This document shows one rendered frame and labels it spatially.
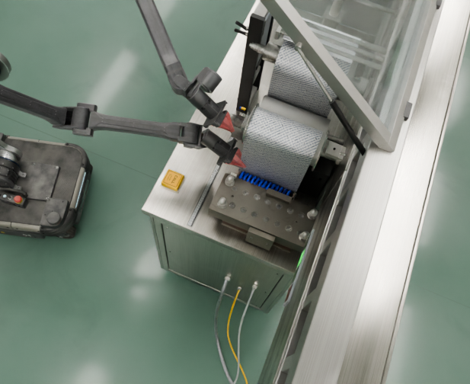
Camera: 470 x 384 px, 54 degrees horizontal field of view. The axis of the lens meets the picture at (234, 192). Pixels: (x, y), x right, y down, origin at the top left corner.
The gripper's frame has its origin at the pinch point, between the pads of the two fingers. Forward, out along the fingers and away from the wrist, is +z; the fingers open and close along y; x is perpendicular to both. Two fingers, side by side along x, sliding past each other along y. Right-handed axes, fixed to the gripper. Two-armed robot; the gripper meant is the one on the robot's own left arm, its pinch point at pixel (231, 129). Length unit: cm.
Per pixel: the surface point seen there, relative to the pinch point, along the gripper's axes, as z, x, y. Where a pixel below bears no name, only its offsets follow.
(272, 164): 17.1, 7.0, 3.6
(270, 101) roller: 5.2, 7.2, -15.6
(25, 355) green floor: 28, -135, 96
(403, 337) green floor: 168, -17, 10
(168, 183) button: 4.7, -33.7, 15.7
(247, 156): 10.9, -0.3, 3.5
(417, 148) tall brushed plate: 29, 54, -3
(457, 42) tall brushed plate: 32, 56, -51
